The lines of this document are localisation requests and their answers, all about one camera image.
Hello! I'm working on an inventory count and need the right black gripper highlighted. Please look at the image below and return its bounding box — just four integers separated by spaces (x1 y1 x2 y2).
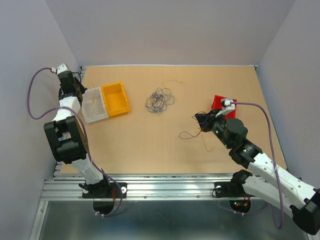
195 108 232 149

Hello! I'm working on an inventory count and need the yellow thin wire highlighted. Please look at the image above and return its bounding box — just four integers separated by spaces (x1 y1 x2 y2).
87 87 100 118

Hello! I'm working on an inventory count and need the thin wire bundle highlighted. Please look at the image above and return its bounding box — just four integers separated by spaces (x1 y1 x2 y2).
143 86 180 115

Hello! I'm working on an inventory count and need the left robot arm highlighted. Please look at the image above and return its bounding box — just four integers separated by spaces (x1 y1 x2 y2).
43 65 111 199

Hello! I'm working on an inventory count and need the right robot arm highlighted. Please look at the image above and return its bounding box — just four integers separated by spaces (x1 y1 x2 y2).
195 109 320 235

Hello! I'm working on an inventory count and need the white plastic bin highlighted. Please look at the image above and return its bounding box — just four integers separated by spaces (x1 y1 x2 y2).
81 87 109 124

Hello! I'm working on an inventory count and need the red plastic bin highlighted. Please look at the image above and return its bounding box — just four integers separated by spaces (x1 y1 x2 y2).
211 95 236 120

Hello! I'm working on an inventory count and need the yellow plastic bin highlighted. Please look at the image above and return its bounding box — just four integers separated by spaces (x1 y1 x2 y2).
100 81 131 118

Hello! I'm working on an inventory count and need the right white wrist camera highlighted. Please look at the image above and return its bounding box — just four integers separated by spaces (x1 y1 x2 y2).
215 98 236 118

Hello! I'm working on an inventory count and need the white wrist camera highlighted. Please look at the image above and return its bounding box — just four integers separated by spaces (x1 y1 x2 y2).
56 63 70 75
215 98 236 118

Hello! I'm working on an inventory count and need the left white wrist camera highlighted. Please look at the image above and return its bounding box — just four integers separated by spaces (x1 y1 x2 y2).
56 63 70 75

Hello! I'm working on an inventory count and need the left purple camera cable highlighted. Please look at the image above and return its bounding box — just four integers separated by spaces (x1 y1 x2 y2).
26 67 124 218

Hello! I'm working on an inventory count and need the loose yellow wire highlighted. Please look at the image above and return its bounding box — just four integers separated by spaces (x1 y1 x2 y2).
162 77 184 87

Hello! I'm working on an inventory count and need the aluminium front rail frame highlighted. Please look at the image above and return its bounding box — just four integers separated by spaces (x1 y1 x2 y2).
40 174 232 201

